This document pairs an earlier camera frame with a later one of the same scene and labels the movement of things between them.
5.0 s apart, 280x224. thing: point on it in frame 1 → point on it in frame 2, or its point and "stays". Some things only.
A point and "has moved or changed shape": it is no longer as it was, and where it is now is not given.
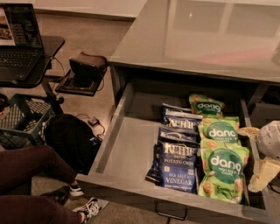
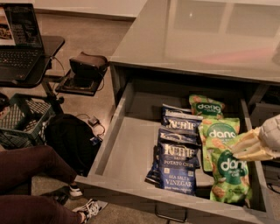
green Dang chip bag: [223, 168] has moved or changed shape
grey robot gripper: [269, 140] → [270, 132]
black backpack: [73, 139] stays
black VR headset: [87, 66] stays
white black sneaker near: [92, 207] stays
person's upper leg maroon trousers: [18, 166] stays
